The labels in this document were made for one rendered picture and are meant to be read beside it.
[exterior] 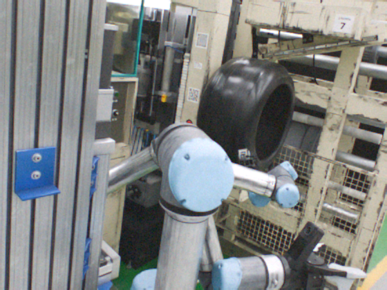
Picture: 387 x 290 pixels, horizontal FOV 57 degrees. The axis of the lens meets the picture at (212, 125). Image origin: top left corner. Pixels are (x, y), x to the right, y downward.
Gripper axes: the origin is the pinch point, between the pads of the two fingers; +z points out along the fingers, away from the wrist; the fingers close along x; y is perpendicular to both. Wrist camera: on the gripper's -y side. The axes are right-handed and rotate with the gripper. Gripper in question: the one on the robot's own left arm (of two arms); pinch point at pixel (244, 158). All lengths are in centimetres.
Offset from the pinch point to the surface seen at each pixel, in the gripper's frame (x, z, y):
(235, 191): 6.5, 3.9, -19.2
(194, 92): 17, 42, 21
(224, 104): 4.4, 8.1, 24.2
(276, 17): -33, 51, 51
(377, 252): -109, 85, -163
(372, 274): -89, 54, -151
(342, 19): -59, 29, 48
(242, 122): -1.3, 1.0, 17.2
